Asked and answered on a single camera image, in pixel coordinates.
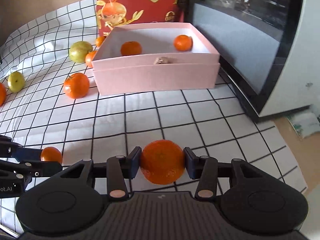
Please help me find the yellow-green apple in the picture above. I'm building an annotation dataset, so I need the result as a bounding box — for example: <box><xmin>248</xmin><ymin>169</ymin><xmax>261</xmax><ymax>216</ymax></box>
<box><xmin>8</xmin><ymin>72</ymin><xmax>25</xmax><ymax>93</ymax></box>

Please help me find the tiny kumquat by bag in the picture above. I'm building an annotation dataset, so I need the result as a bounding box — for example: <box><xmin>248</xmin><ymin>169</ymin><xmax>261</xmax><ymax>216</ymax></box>
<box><xmin>95</xmin><ymin>36</ymin><xmax>106</xmax><ymax>47</ymax></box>

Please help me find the paper scrap on floor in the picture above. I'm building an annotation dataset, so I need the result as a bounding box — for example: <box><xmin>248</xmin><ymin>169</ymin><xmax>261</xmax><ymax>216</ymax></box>
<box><xmin>286</xmin><ymin>110</ymin><xmax>320</xmax><ymax>139</ymax></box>

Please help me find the tangerine beside pear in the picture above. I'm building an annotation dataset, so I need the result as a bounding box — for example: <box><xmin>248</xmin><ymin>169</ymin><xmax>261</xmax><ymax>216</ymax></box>
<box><xmin>85</xmin><ymin>50</ymin><xmax>98</xmax><ymax>68</ymax></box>

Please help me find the small tangerine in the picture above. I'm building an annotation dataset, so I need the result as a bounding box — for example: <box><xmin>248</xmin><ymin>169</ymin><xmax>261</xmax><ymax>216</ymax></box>
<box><xmin>40</xmin><ymin>147</ymin><xmax>63</xmax><ymax>164</ymax></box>

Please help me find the green pear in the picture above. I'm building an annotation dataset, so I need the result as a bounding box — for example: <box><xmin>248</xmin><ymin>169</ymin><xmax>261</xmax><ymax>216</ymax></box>
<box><xmin>69</xmin><ymin>41</ymin><xmax>93</xmax><ymax>63</ymax></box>

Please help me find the white black grid tablecloth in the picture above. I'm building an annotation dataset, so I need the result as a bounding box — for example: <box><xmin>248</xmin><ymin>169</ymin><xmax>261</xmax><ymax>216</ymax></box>
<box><xmin>1</xmin><ymin>0</ymin><xmax>306</xmax><ymax>239</ymax></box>

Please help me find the medium tangerine with leaf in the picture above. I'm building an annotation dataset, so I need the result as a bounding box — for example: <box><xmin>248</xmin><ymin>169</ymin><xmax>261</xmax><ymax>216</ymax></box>
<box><xmin>63</xmin><ymin>73</ymin><xmax>89</xmax><ymax>99</ymax></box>

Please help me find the black framed appliance right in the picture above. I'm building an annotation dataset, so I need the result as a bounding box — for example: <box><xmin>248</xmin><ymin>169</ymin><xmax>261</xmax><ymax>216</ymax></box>
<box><xmin>185</xmin><ymin>0</ymin><xmax>319</xmax><ymax>122</ymax></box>

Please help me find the pink cardboard box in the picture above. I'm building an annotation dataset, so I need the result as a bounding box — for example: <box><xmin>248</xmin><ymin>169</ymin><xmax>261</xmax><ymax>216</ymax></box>
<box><xmin>92</xmin><ymin>22</ymin><xmax>220</xmax><ymax>95</ymax></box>

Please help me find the red snack bag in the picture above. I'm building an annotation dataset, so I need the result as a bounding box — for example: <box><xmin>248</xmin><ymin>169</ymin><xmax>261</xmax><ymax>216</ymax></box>
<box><xmin>95</xmin><ymin>0</ymin><xmax>184</xmax><ymax>36</ymax></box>

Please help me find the large orange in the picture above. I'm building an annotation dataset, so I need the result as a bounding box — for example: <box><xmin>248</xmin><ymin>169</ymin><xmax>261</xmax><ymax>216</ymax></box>
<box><xmin>0</xmin><ymin>83</ymin><xmax>7</xmax><ymax>106</ymax></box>

